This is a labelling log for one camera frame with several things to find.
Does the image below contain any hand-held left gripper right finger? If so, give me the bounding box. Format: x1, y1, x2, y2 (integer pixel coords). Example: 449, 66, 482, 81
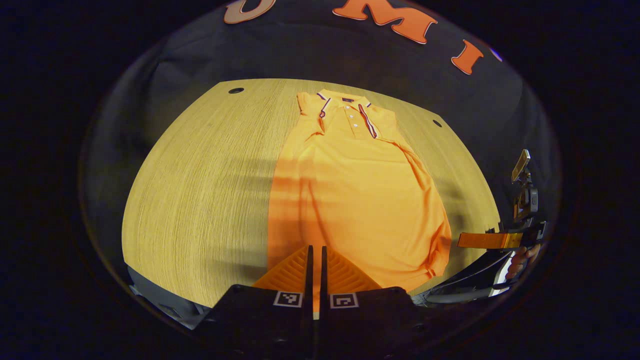
320, 245, 434, 360

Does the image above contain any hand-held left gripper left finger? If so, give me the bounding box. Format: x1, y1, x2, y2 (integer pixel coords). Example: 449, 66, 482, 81
192, 245, 315, 360

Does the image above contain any orange T-shirt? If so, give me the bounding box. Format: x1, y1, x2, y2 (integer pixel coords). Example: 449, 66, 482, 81
266, 89, 453, 313

